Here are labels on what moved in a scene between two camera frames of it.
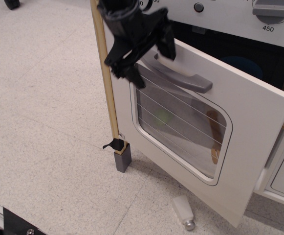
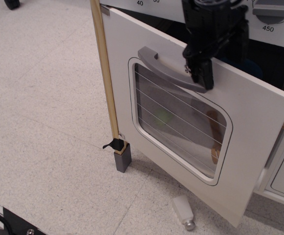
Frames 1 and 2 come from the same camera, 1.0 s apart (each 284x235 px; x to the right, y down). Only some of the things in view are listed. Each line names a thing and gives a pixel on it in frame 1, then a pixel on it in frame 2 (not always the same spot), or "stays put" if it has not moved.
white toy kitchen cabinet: x=260 y=37 stays put
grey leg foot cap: x=123 y=161 stays put
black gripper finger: x=134 y=76 → x=207 y=67
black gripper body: x=135 y=34 → x=216 y=29
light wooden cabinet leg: x=100 y=36 stays put
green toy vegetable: x=163 y=117 stays put
